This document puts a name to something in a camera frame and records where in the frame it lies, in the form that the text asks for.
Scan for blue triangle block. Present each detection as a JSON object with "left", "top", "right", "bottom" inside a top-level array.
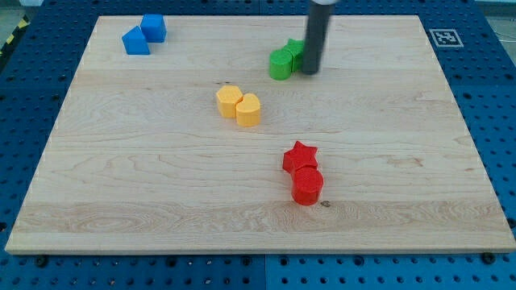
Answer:
[{"left": 122, "top": 26, "right": 150, "bottom": 55}]

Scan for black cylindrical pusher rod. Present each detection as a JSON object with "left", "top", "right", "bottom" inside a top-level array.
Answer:
[{"left": 302, "top": 0, "right": 336, "bottom": 75}]

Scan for yellow heart block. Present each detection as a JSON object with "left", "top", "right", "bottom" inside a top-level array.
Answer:
[{"left": 235, "top": 93, "right": 261, "bottom": 127}]

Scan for red circle block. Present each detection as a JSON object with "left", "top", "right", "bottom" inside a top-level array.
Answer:
[{"left": 291, "top": 167, "right": 324, "bottom": 206}]

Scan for white fiducial marker tag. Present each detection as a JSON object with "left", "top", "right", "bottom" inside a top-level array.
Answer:
[{"left": 430, "top": 28, "right": 464, "bottom": 48}]

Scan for red star block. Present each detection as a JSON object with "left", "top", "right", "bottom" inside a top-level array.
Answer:
[{"left": 282, "top": 141, "right": 318, "bottom": 174}]

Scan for green circle block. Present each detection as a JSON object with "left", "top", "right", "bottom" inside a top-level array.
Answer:
[{"left": 268, "top": 49, "right": 293, "bottom": 81}]

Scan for yellow hexagon block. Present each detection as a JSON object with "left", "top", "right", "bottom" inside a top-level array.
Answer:
[{"left": 215, "top": 85, "right": 243, "bottom": 118}]

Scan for blue cube block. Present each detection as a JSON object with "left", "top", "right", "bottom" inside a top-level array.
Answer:
[{"left": 140, "top": 14, "right": 167, "bottom": 43}]

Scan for light wooden board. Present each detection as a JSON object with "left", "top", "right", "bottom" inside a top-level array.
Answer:
[{"left": 6, "top": 15, "right": 515, "bottom": 255}]

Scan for green star block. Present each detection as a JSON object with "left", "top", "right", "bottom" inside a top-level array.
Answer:
[{"left": 283, "top": 39, "right": 304, "bottom": 73}]

